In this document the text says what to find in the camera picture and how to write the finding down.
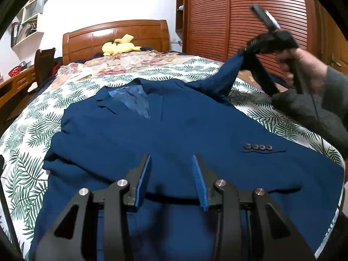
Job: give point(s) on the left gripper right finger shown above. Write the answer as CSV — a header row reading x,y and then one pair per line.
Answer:
x,y
205,179

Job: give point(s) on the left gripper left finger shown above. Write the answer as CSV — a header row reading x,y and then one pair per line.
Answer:
x,y
138,179

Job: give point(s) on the navy blue blazer jacket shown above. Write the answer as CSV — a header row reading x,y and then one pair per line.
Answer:
x,y
106,135

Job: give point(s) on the grey sleeved right forearm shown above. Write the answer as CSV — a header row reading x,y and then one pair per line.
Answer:
x,y
335,95

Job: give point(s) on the wooden louvered wardrobe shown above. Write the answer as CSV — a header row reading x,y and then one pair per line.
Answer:
x,y
216,29

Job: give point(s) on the wooden room door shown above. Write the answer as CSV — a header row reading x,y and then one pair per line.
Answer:
x,y
332,41

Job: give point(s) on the grey folded garment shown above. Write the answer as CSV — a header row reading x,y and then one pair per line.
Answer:
x,y
307,111

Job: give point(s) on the floral blanket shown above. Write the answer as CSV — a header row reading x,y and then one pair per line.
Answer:
x,y
123,63

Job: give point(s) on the yellow plush toy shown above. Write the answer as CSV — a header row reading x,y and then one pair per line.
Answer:
x,y
120,46

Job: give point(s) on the wooden headboard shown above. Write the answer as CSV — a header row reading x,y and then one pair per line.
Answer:
x,y
84,43

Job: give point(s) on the dark wooden chair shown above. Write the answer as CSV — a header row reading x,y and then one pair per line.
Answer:
x,y
43,65

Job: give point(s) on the long wooden desk cabinet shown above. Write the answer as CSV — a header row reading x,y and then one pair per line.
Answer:
x,y
14,90

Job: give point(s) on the white wall shelf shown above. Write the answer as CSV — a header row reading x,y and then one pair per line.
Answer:
x,y
28,23

